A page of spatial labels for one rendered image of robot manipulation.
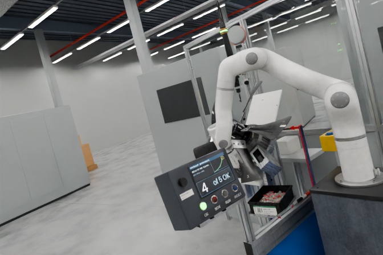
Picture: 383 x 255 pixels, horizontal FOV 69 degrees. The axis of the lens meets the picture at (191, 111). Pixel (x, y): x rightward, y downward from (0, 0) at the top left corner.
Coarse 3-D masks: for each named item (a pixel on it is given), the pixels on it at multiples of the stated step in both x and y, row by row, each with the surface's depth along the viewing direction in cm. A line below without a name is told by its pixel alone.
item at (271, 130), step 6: (282, 120) 157; (288, 120) 152; (258, 126) 162; (264, 126) 157; (270, 126) 154; (276, 126) 151; (258, 132) 154; (264, 132) 151; (270, 132) 149; (276, 132) 146; (270, 138) 145
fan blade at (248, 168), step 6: (240, 150) 165; (246, 150) 166; (240, 156) 163; (246, 156) 163; (246, 162) 160; (252, 162) 159; (246, 168) 157; (252, 168) 156; (252, 174) 153; (258, 174) 153; (246, 180) 152; (252, 180) 151
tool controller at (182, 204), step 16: (208, 160) 96; (224, 160) 99; (160, 176) 90; (176, 176) 87; (192, 176) 90; (208, 176) 93; (224, 176) 97; (160, 192) 93; (176, 192) 85; (192, 192) 88; (240, 192) 98; (176, 208) 87; (192, 208) 86; (208, 208) 89; (224, 208) 92; (176, 224) 89; (192, 224) 84
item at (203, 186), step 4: (204, 180) 92; (196, 184) 90; (200, 184) 90; (204, 184) 91; (208, 184) 92; (200, 188) 90; (204, 188) 91; (208, 188) 92; (200, 192) 89; (204, 192) 90; (208, 192) 91
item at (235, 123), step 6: (234, 120) 172; (234, 126) 170; (240, 126) 169; (246, 126) 177; (234, 132) 167; (240, 132) 169; (246, 132) 174; (234, 138) 171; (240, 138) 171; (246, 138) 172
